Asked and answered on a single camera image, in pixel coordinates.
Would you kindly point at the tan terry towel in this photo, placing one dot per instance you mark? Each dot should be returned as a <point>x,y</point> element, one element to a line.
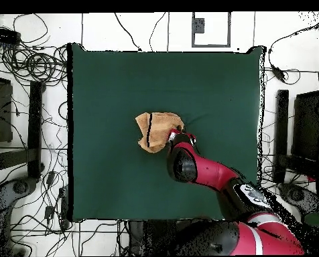
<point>159,128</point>

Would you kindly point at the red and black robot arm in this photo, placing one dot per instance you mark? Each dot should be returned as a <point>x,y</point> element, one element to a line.
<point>210,171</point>

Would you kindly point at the dark green table cloth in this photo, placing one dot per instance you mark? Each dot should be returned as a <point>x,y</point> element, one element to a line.
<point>122,93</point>

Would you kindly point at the black stand base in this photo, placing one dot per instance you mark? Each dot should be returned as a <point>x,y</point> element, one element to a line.
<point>34,120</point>
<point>281,120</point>

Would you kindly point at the small grey box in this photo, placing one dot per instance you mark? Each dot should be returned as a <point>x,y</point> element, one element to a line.
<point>199,26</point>

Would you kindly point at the black box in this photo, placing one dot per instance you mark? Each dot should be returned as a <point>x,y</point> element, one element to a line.
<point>305,123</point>
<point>2,112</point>

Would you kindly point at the small black power adapter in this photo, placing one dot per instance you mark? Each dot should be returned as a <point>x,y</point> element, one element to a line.
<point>49,212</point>
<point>50,178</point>

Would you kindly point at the office chair base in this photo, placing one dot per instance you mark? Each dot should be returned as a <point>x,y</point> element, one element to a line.
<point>296,194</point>
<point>20,187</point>

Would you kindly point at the black power strip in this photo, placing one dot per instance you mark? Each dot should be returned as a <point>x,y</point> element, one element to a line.
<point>4,34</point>

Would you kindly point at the grey square floor frame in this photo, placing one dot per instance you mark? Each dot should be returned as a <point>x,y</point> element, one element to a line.
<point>210,45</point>

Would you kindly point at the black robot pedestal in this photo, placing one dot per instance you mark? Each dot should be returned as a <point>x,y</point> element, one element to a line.
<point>154,238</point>

